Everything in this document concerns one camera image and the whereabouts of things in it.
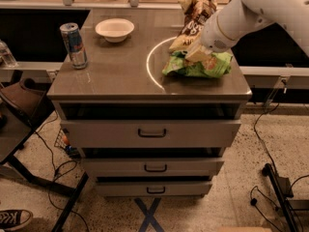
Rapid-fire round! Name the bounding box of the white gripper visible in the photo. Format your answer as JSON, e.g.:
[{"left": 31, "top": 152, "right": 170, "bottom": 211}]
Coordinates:
[{"left": 185, "top": 13, "right": 239, "bottom": 62}]

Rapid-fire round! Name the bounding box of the green rice chip bag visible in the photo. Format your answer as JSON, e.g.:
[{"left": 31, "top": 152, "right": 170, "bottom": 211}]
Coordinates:
[{"left": 162, "top": 51, "right": 233, "bottom": 78}]

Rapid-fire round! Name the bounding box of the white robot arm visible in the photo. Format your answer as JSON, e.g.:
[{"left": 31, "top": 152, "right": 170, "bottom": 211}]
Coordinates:
[{"left": 185, "top": 0, "right": 309, "bottom": 62}]

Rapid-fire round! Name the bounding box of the brown sea salt chip bag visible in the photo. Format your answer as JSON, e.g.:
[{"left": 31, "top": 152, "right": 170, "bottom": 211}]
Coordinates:
[{"left": 169, "top": 0, "right": 216, "bottom": 52}]

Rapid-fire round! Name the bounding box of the redbull can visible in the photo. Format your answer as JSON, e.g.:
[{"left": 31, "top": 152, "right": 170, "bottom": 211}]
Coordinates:
[{"left": 60, "top": 22, "right": 88, "bottom": 70}]

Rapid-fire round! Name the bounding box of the white bowl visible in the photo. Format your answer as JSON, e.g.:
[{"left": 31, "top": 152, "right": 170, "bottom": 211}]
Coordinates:
[{"left": 95, "top": 18, "right": 134, "bottom": 43}]

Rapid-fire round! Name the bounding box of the top drawer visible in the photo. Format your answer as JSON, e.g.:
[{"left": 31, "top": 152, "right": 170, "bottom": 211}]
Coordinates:
[{"left": 61, "top": 120, "right": 240, "bottom": 148}]

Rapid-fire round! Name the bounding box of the drawer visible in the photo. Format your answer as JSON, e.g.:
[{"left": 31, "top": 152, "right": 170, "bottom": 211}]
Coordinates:
[
  {"left": 82, "top": 158, "right": 223, "bottom": 177},
  {"left": 61, "top": 120, "right": 240, "bottom": 148},
  {"left": 96, "top": 181, "right": 212, "bottom": 197}
]

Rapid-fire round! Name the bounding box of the grey drawer cabinet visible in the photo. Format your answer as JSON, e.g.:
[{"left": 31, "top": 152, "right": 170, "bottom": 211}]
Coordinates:
[{"left": 48, "top": 9, "right": 251, "bottom": 186}]

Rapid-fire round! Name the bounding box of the bottom drawer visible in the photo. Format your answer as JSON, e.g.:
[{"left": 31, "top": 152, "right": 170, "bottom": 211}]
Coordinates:
[{"left": 96, "top": 181, "right": 212, "bottom": 197}]

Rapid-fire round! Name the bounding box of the middle drawer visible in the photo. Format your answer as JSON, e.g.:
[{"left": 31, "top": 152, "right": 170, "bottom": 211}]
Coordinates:
[{"left": 82, "top": 158, "right": 223, "bottom": 177}]

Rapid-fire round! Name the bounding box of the black floor stand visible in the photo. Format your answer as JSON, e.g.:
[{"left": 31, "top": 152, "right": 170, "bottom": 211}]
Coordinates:
[{"left": 262, "top": 163, "right": 309, "bottom": 232}]

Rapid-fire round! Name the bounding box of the clear plastic bottle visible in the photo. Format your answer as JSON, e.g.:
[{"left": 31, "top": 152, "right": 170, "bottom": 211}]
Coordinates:
[{"left": 0, "top": 40, "right": 17, "bottom": 68}]

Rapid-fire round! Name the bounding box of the dark side table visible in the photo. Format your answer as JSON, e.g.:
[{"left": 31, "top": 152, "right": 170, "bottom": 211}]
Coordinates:
[{"left": 0, "top": 77, "right": 90, "bottom": 232}]

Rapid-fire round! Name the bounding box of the black white sneaker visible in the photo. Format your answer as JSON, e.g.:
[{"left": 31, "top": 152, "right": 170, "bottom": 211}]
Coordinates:
[{"left": 0, "top": 210, "right": 33, "bottom": 232}]

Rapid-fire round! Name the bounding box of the black floor cable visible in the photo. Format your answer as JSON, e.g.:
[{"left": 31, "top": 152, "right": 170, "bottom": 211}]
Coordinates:
[{"left": 33, "top": 111, "right": 90, "bottom": 232}]

